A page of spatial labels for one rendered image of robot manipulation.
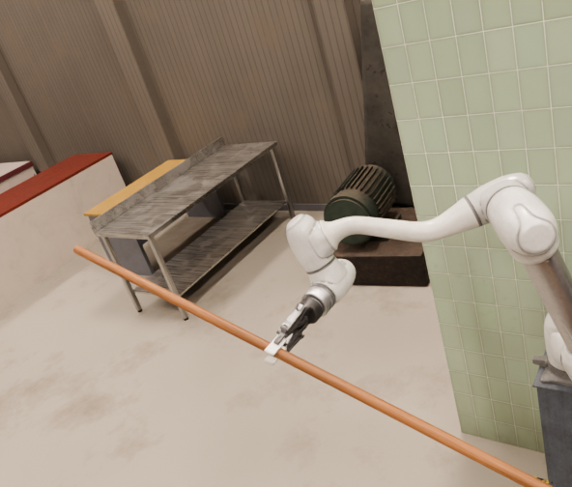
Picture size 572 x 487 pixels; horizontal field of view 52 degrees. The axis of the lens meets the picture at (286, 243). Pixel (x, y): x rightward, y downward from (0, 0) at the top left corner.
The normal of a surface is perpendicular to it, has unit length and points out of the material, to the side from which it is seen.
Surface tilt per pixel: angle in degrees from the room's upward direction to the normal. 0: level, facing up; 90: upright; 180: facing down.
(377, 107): 90
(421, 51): 90
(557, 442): 90
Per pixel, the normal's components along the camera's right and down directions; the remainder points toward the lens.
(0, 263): 0.80, 0.04
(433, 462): -0.28, -0.86
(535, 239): -0.03, 0.37
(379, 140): -0.43, 0.51
